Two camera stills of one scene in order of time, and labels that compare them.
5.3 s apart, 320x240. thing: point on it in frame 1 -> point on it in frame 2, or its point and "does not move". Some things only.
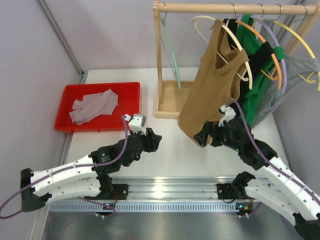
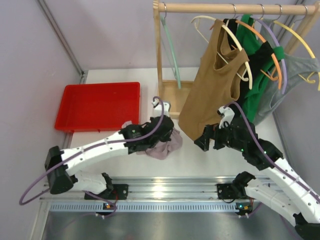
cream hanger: [243, 77] does not move
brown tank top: [212, 85] does not move
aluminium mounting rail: [161, 195] does not move
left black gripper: [150, 141] -> [165, 128]
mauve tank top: [91, 105] -> [164, 149]
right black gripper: [213, 129] does not move
